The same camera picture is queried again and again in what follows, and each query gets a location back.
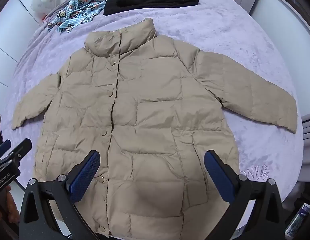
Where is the person's left hand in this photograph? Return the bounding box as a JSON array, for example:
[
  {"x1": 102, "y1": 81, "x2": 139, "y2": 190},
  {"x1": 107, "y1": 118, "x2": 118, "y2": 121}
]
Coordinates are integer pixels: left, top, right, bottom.
[{"x1": 0, "y1": 189, "x2": 20, "y2": 230}]

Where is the blue monkey print cloth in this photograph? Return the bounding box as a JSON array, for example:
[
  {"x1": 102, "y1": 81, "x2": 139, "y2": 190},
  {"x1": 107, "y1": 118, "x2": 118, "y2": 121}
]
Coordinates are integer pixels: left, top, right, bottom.
[{"x1": 47, "y1": 0, "x2": 111, "y2": 33}]

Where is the fan with white cover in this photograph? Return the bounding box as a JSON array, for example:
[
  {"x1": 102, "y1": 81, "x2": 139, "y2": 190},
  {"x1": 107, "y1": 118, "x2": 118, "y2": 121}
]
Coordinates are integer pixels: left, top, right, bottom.
[{"x1": 30, "y1": 0, "x2": 58, "y2": 22}]

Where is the black folded garment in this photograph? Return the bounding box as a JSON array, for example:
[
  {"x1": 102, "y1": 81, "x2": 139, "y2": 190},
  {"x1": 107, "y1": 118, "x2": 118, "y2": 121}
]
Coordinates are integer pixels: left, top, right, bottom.
[{"x1": 103, "y1": 0, "x2": 199, "y2": 16}]

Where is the beige puffer jacket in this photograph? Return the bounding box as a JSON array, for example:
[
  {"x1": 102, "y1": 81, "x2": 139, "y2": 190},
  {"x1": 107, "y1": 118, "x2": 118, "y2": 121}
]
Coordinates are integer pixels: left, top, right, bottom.
[{"x1": 12, "y1": 18, "x2": 298, "y2": 238}]

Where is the white wardrobe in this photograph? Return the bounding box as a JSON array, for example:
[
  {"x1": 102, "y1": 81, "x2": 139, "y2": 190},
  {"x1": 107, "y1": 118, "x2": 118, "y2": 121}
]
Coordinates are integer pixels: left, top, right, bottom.
[{"x1": 0, "y1": 0, "x2": 41, "y2": 117}]

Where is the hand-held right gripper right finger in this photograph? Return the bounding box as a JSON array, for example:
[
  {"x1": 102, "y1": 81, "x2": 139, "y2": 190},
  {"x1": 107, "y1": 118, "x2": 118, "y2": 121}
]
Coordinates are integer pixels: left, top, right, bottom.
[{"x1": 204, "y1": 150, "x2": 292, "y2": 240}]

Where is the purple fleece blanket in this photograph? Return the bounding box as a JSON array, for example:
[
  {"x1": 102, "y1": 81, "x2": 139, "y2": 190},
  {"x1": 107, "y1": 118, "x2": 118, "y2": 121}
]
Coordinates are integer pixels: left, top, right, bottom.
[{"x1": 0, "y1": 0, "x2": 308, "y2": 240}]

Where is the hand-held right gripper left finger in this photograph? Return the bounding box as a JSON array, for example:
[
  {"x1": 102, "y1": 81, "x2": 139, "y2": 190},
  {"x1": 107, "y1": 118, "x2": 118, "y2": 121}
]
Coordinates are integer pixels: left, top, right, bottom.
[{"x1": 18, "y1": 151, "x2": 101, "y2": 240}]

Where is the book with blue cover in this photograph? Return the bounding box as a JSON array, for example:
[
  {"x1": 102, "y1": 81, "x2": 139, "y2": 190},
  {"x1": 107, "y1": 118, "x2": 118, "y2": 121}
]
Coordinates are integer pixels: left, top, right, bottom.
[{"x1": 285, "y1": 202, "x2": 310, "y2": 240}]

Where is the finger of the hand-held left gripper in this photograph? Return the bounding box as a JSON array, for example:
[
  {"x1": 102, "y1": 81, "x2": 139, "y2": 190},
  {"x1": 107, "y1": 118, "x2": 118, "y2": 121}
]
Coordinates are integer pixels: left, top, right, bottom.
[
  {"x1": 10, "y1": 139, "x2": 32, "y2": 164},
  {"x1": 0, "y1": 140, "x2": 11, "y2": 159}
]

